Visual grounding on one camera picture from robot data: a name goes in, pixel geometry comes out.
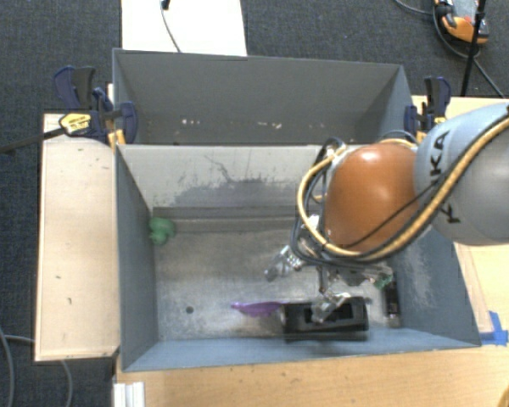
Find black cylinder on white bracket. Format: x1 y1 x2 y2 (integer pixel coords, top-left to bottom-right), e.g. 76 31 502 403
383 282 403 320

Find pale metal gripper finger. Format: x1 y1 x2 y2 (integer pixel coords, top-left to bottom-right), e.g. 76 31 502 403
264 245 304 282
310 290 352 325

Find pale wood board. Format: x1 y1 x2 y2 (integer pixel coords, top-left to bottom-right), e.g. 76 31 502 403
34 114 122 363

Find black rectangular tray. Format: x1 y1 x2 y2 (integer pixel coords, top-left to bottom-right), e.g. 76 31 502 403
282 296 371 343

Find grey metal bin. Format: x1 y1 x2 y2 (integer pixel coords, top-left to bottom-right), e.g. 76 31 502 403
111 47 483 374

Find purple flat plastic piece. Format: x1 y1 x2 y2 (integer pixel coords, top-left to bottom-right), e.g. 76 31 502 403
230 299 288 318

